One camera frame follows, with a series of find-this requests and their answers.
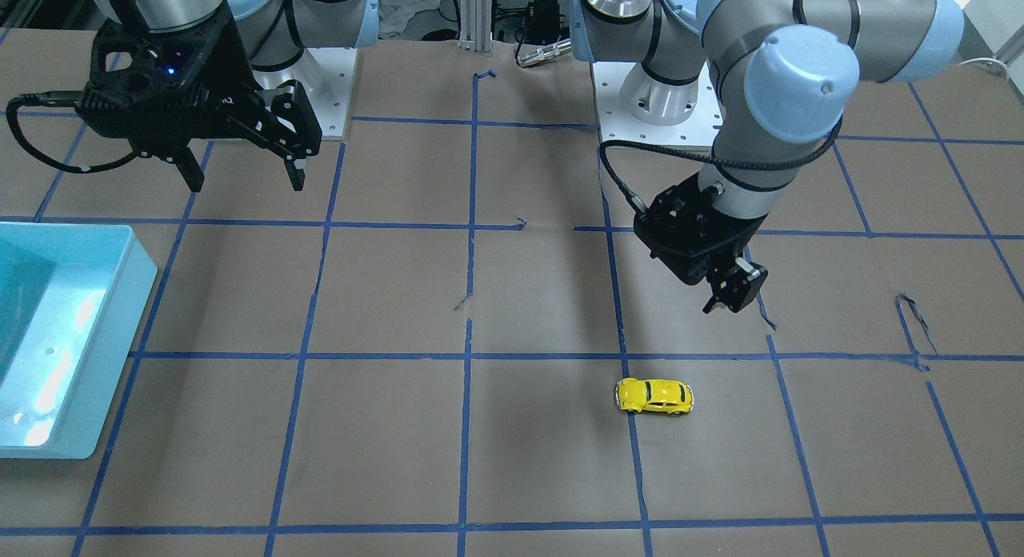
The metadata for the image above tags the teal plastic storage bin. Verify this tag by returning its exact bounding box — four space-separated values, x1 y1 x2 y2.
1 222 156 459

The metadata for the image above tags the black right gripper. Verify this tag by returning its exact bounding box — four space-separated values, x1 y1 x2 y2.
74 0 322 194

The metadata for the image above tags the aluminium frame post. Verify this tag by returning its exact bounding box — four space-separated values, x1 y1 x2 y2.
457 0 494 56

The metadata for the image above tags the brown paper table cover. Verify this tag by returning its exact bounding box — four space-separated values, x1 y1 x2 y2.
2 42 1023 556

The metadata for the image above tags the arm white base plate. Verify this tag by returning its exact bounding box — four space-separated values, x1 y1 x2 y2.
254 47 361 141
591 62 722 152

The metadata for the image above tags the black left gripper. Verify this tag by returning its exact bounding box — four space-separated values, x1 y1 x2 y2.
634 174 769 314

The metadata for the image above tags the yellow toy beetle car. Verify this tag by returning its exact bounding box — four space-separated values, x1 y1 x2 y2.
612 378 694 415

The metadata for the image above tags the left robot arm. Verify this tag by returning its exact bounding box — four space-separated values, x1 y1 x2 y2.
570 0 965 312

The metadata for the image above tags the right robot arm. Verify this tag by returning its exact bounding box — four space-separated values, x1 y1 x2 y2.
74 0 379 192

